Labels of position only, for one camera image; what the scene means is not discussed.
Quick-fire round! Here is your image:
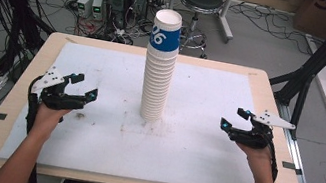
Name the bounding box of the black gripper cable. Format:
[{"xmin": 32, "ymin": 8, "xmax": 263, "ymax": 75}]
[
  {"xmin": 256, "ymin": 128, "xmax": 287, "ymax": 183},
  {"xmin": 20, "ymin": 72, "xmax": 46, "ymax": 137}
]

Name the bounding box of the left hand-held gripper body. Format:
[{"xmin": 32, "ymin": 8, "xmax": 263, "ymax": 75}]
[{"xmin": 29, "ymin": 63, "xmax": 92, "ymax": 116}]

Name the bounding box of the stack of white paper cups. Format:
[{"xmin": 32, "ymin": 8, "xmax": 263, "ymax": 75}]
[{"xmin": 134, "ymin": 6, "xmax": 187, "ymax": 126}]

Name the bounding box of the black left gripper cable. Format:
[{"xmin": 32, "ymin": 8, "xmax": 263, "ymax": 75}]
[{"xmin": 20, "ymin": 72, "xmax": 46, "ymax": 137}]

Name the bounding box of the white table leg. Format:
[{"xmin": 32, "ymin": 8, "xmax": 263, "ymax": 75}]
[{"xmin": 213, "ymin": 0, "xmax": 241, "ymax": 46}]

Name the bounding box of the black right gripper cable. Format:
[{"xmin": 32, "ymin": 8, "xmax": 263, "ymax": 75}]
[{"xmin": 256, "ymin": 128, "xmax": 287, "ymax": 183}]

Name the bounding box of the person's left hand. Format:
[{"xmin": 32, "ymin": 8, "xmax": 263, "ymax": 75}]
[{"xmin": 28, "ymin": 100, "xmax": 74, "ymax": 143}]

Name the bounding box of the white foam mat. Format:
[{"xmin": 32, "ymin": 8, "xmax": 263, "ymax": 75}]
[{"xmin": 0, "ymin": 32, "xmax": 277, "ymax": 183}]

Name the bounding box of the grey power supply unit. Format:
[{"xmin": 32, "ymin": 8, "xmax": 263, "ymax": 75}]
[
  {"xmin": 74, "ymin": 0, "xmax": 95, "ymax": 20},
  {"xmin": 89, "ymin": 0, "xmax": 107, "ymax": 22}
]

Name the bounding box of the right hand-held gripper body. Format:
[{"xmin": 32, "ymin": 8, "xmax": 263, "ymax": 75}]
[{"xmin": 226, "ymin": 104, "xmax": 299, "ymax": 156}]

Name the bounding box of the person's right hand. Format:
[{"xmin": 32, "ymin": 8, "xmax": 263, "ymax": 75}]
[{"xmin": 230, "ymin": 140, "xmax": 278, "ymax": 180}]

